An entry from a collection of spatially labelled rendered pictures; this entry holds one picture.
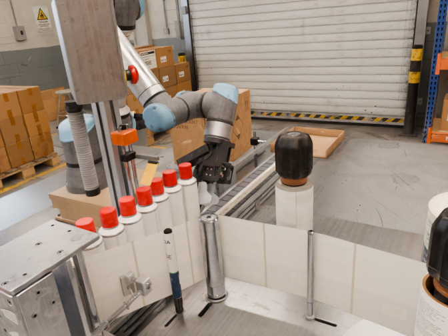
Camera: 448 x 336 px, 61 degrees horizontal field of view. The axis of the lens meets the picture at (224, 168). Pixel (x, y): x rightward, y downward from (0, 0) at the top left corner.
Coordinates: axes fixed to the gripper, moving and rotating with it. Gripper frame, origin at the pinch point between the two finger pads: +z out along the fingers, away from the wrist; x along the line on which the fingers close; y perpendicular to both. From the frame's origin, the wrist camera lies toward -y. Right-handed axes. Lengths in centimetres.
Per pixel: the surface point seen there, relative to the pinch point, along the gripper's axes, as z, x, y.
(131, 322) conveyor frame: 23.9, -25.2, 5.9
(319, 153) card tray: -32, 75, 9
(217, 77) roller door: -180, 374, -250
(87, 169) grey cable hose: -5.0, -32.2, -8.4
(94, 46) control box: -27, -43, -1
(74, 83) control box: -20.2, -43.4, -3.7
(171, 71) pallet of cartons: -154, 287, -265
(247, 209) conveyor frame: -2.5, 19.7, 5.9
